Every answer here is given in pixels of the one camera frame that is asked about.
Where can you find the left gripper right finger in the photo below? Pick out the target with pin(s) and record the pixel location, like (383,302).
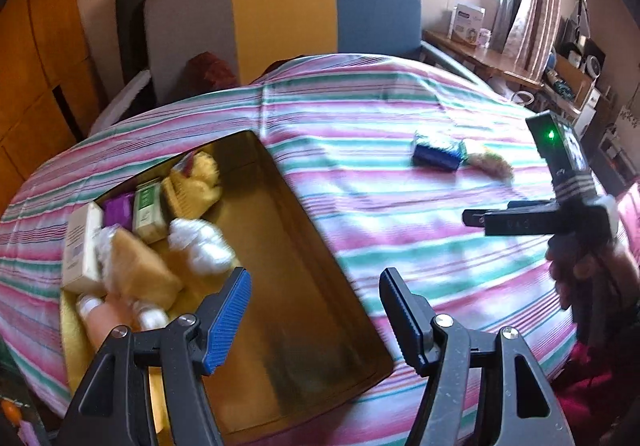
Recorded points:
(481,388)

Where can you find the yellow sponge block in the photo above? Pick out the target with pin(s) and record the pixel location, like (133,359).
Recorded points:
(135,271)

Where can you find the yellow green noodle packet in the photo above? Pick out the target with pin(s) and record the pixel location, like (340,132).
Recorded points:
(491,164)

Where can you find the white plastic bundle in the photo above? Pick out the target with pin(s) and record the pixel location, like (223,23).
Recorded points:
(203,246)

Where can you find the blue tissue pack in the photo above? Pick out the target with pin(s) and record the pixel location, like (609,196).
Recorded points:
(439,151)

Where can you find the purple snack packet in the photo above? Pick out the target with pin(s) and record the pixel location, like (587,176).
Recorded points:
(119,211)

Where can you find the yellow tape measure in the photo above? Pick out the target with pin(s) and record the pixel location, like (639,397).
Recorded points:
(193,186)

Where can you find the right hand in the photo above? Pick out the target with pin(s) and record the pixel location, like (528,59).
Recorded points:
(614,258)

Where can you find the pink tube bottle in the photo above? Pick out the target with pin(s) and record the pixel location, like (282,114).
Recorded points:
(100,315)

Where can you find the red cloth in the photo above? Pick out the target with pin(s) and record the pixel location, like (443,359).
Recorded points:
(596,387)

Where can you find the cream soap box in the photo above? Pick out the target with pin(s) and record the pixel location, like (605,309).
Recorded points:
(81,272)

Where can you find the cluttered shelf unit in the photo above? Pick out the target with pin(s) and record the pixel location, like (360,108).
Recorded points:
(574,71)

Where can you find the green small packet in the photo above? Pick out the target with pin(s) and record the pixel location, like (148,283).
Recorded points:
(149,223)

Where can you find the wooden side table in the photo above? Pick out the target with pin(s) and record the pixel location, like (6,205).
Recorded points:
(487,63)

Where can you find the pink curtain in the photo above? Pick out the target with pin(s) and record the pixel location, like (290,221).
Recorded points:
(532,34)

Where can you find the striped bed sheet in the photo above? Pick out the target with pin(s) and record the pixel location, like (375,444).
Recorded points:
(340,128)

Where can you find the white box on table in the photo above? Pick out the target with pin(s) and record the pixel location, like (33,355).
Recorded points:
(465,23)

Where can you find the dark red pillow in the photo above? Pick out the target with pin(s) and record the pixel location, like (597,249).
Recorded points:
(206,72)

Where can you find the grey yellow blue headboard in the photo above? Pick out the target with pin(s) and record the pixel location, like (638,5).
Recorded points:
(249,35)

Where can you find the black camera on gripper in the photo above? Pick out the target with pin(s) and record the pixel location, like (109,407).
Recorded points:
(558,145)

